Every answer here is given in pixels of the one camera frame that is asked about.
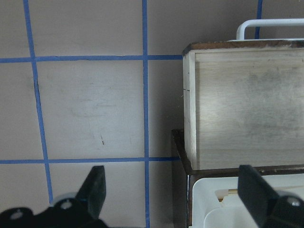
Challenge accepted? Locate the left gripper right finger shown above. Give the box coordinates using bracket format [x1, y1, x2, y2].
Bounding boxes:
[237, 165, 304, 228]

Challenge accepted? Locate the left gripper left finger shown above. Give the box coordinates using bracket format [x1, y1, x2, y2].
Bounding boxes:
[76, 165, 106, 219]

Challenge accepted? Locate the open wooden drawer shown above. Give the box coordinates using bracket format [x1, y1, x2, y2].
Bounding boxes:
[183, 40, 304, 170]

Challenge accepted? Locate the white drawer handle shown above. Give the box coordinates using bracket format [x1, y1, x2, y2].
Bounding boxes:
[228, 19, 304, 42]

